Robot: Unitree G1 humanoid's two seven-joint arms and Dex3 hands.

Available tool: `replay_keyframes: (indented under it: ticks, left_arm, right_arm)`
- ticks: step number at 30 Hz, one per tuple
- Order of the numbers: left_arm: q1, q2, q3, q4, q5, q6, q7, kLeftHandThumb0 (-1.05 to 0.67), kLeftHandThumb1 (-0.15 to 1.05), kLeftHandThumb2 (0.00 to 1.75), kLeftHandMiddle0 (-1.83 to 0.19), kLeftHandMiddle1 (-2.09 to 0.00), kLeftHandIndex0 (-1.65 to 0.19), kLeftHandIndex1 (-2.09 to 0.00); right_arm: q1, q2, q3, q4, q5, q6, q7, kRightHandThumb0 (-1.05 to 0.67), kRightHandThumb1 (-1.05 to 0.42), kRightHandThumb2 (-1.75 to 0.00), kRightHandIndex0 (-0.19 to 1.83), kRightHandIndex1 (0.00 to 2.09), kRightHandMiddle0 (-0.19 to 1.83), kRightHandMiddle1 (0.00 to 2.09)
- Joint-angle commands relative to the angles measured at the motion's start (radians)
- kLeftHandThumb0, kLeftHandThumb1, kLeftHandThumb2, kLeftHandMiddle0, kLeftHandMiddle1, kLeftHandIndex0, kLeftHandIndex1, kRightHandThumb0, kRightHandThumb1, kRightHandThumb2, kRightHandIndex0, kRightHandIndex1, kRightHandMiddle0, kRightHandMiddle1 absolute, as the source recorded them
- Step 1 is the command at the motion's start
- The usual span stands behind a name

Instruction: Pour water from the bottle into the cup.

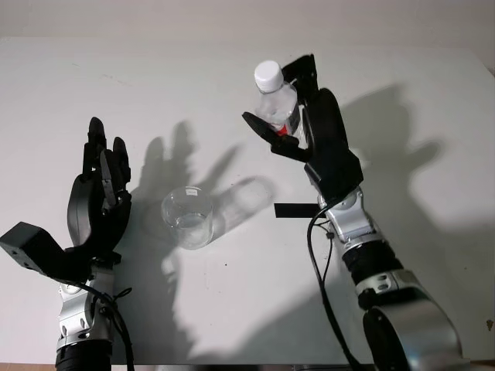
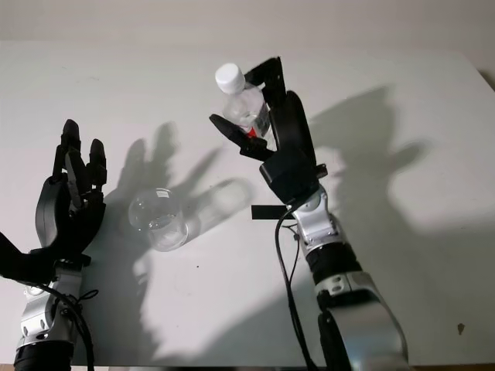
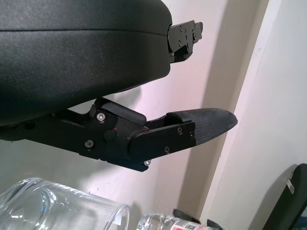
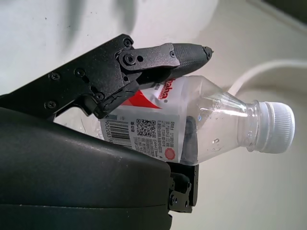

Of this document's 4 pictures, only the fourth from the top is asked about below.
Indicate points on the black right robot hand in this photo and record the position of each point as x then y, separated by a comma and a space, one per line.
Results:
72, 172

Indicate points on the clear plastic water bottle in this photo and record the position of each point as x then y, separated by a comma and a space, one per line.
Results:
216, 119

